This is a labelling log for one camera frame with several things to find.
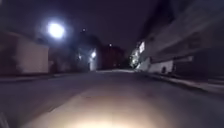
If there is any street lamp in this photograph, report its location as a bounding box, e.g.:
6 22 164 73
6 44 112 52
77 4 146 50
47 21 66 40

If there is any dark building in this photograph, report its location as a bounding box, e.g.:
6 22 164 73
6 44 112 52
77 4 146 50
96 43 128 71

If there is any dark asphalt road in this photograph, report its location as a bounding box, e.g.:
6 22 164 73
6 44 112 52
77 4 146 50
0 69 224 128

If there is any pale kerb strip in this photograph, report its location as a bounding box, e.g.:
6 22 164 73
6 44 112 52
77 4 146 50
146 72 224 95

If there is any long pale wall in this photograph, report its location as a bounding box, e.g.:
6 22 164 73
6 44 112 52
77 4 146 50
134 0 224 79

